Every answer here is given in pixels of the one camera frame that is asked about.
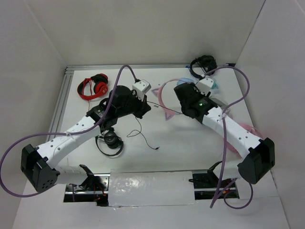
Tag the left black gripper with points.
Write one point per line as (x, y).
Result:
(143, 106)

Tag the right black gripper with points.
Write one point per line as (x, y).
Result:
(196, 90)

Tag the blue pink cat-ear headphones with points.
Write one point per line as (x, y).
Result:
(165, 102)

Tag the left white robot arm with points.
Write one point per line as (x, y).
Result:
(38, 163)

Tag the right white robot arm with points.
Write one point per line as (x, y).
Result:
(257, 155)

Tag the teal white headphones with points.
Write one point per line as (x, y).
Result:
(215, 88)

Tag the red black headphones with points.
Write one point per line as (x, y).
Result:
(98, 87)

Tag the small black headphones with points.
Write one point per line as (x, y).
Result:
(112, 141)

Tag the black headphones far corner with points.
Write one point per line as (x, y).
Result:
(206, 62)

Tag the white taped sheet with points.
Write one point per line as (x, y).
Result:
(151, 189)

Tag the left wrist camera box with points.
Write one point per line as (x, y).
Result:
(141, 87)

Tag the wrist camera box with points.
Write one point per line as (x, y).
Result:
(205, 85)
(141, 87)

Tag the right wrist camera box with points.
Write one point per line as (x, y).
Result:
(205, 85)

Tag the aluminium frame rail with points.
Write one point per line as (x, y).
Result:
(183, 142)

